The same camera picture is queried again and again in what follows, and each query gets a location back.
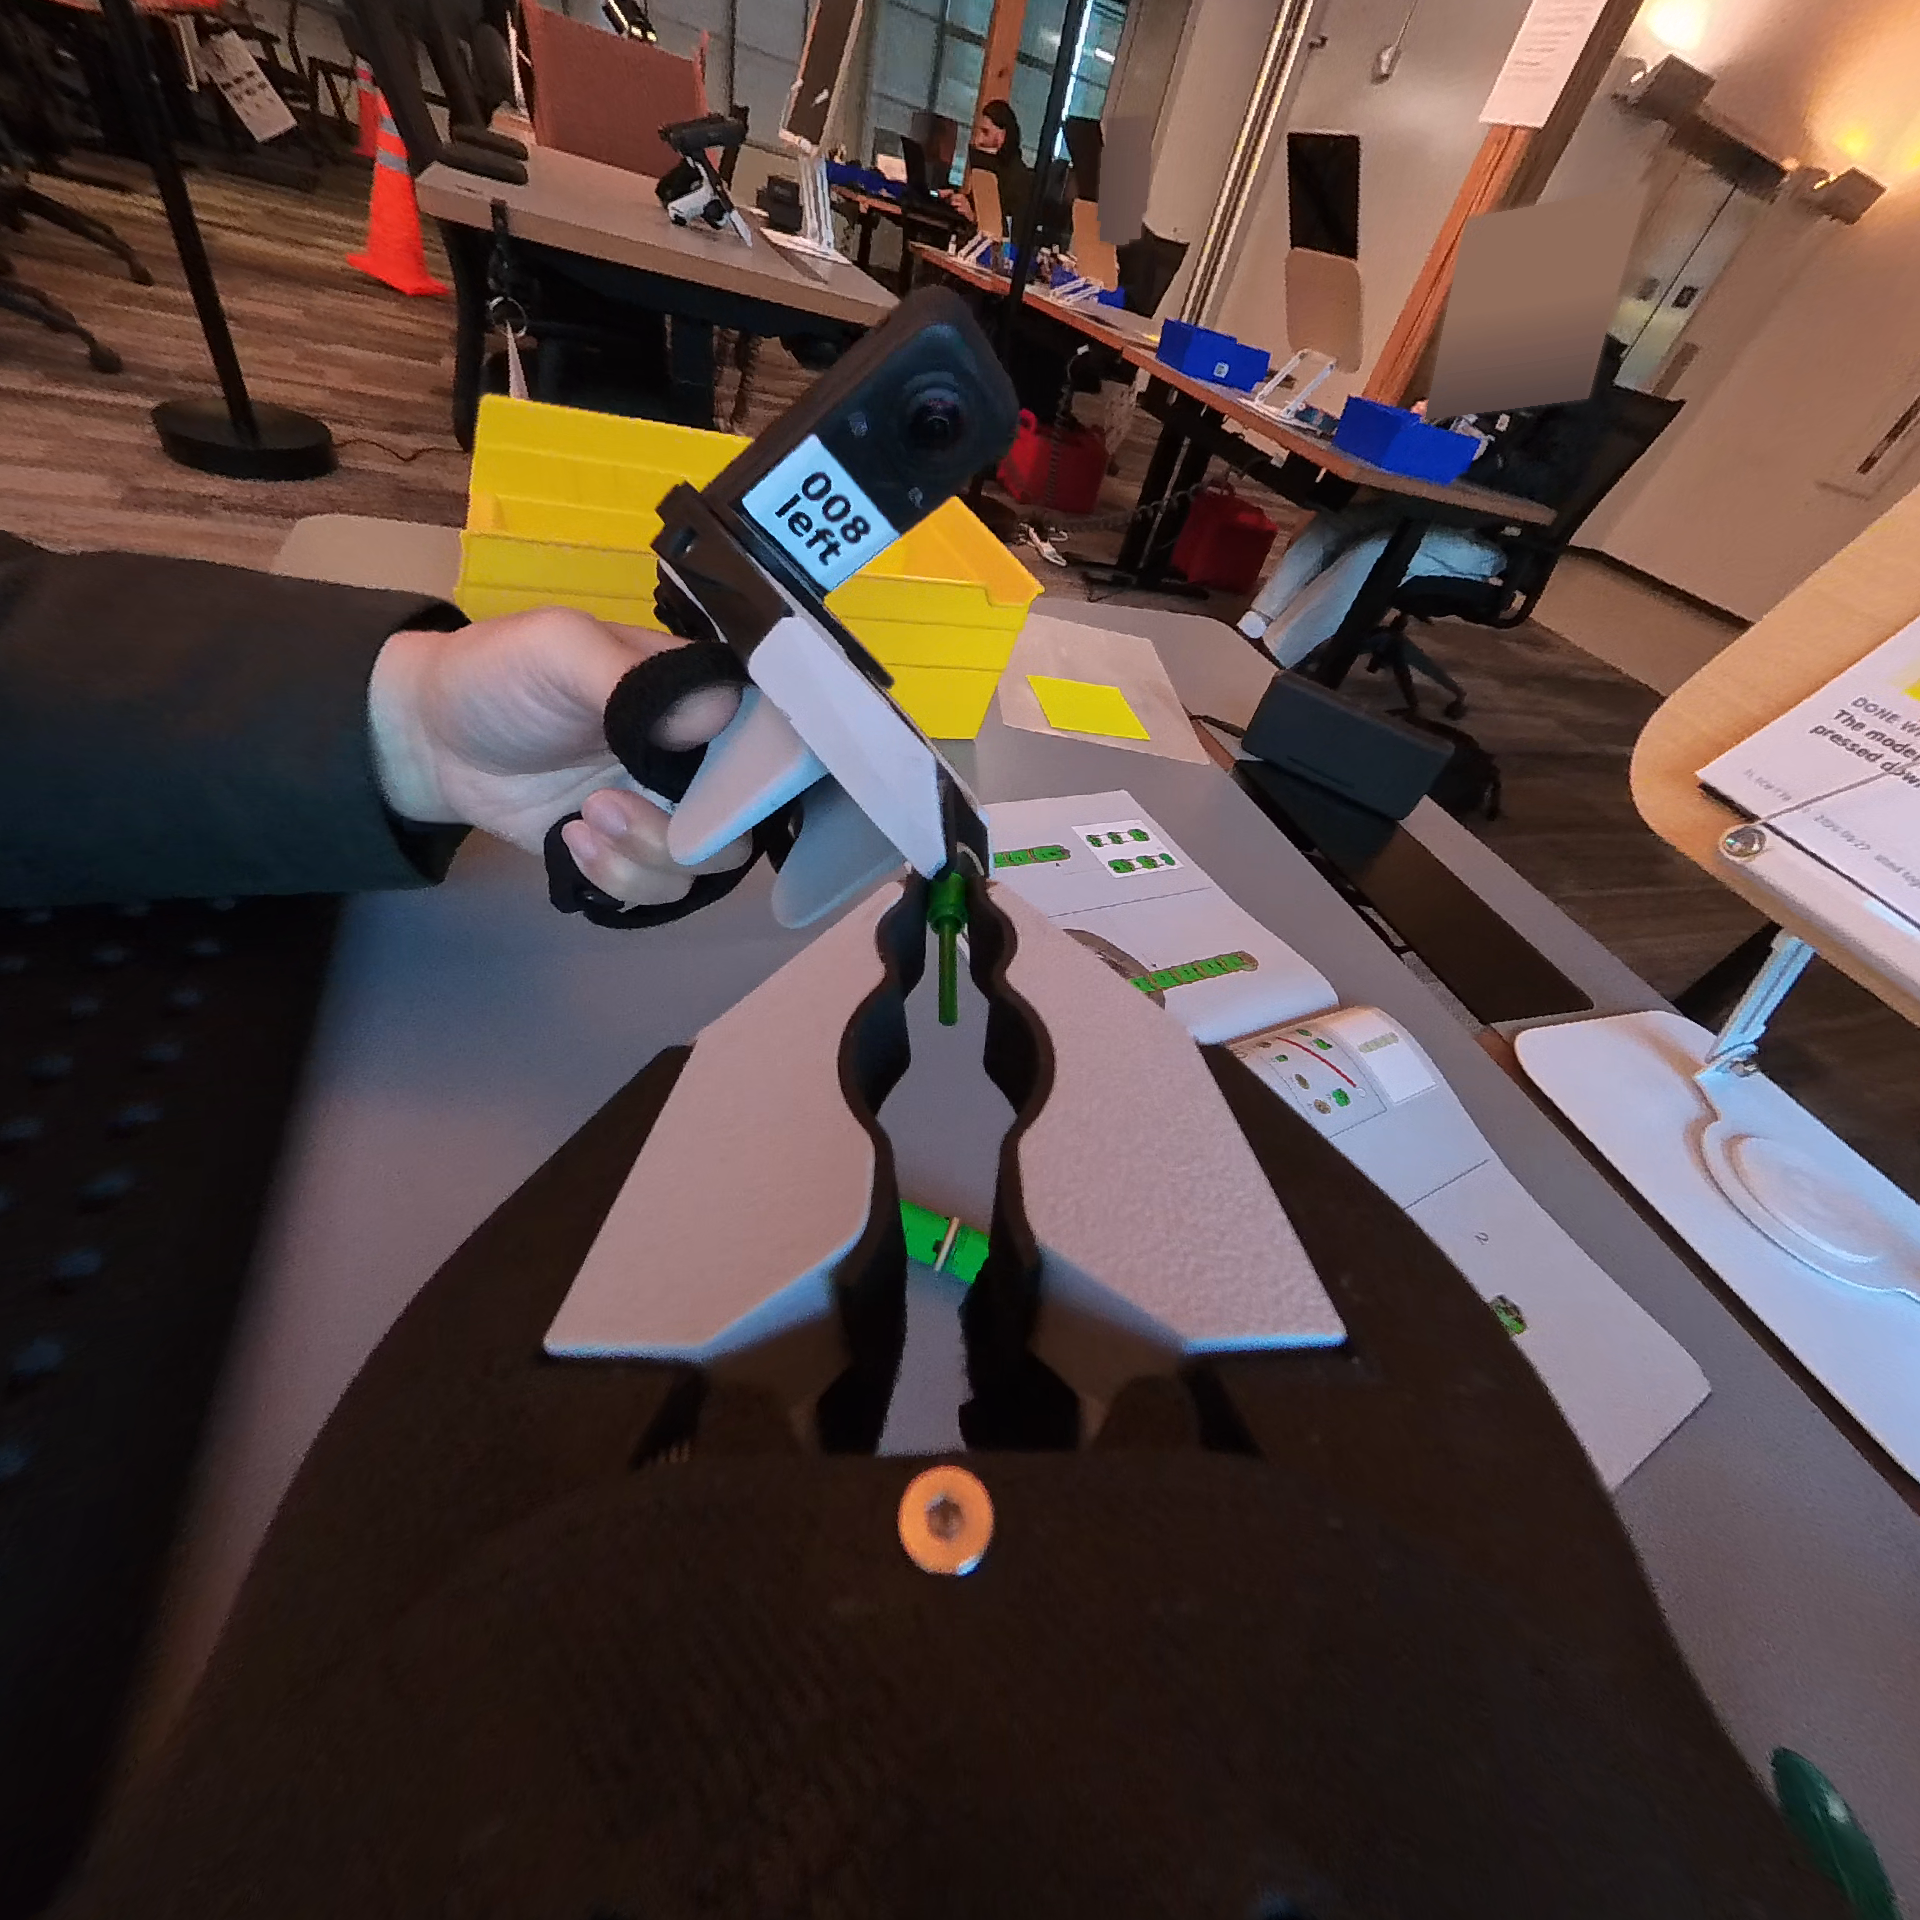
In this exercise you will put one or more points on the striped orange traffic cone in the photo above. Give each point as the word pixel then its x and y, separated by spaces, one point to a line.
pixel 393 210

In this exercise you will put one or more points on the red container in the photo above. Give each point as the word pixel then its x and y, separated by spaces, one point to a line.
pixel 1221 538
pixel 1049 466

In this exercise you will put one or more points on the clear sheet with yellow square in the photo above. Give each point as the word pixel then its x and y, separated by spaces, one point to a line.
pixel 1088 705

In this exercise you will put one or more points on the yellow plastic bin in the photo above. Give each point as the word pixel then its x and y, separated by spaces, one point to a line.
pixel 570 511

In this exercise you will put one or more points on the open instruction booklet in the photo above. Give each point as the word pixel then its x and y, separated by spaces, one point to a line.
pixel 1470 1201

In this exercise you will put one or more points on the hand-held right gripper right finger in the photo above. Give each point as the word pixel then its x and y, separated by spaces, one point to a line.
pixel 1154 1201

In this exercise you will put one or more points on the thin green stem tan collar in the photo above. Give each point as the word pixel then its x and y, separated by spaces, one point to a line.
pixel 948 945

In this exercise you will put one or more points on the white document stand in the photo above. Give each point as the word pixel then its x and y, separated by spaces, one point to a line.
pixel 1650 1110

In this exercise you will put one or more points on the grey desk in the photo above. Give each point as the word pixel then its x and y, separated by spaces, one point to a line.
pixel 525 990

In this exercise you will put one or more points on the green bamboo stalk model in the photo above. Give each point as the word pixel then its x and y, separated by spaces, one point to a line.
pixel 936 1238

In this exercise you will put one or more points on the paper sign on beam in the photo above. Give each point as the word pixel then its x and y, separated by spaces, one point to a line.
pixel 1538 53

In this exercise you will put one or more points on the person's left hand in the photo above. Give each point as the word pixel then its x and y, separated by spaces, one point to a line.
pixel 494 720

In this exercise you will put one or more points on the green sprig with leaves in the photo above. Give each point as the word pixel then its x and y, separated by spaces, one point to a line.
pixel 1823 1838

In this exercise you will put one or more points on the grey background table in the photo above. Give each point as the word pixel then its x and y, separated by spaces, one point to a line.
pixel 599 226

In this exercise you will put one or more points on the long background work table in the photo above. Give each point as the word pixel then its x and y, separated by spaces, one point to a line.
pixel 1274 428

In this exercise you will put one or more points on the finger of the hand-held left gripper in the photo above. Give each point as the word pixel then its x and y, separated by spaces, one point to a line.
pixel 855 736

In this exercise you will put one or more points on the black white device on stand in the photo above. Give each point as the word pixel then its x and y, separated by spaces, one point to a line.
pixel 702 181

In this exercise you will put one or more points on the printed instruction sheet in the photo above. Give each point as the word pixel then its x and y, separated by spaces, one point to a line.
pixel 1852 765

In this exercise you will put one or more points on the black power adapter box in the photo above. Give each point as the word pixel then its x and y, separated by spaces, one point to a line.
pixel 1342 744

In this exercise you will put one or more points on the black floor lamp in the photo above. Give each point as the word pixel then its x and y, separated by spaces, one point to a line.
pixel 240 435

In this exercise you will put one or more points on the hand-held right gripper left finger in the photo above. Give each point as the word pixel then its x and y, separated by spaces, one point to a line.
pixel 719 1201

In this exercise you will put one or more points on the person's left forearm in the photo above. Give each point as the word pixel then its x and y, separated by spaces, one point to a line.
pixel 180 720

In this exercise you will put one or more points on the blue plastic bin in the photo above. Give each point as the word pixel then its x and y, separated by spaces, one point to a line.
pixel 1212 354
pixel 1402 435

